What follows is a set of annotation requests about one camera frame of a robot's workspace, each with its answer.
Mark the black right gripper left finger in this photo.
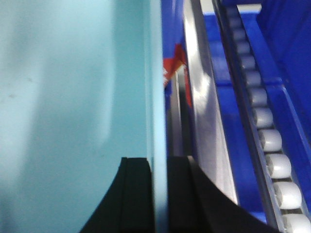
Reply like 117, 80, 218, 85
80, 157, 155, 233

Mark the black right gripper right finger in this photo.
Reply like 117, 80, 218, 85
167, 156, 277, 233

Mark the light blue plastic bin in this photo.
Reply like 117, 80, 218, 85
0, 0, 168, 233

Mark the white roller track right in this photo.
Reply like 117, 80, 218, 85
222, 6, 311, 233

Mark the stainless steel shelf front rail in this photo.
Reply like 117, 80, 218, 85
184, 0, 239, 204

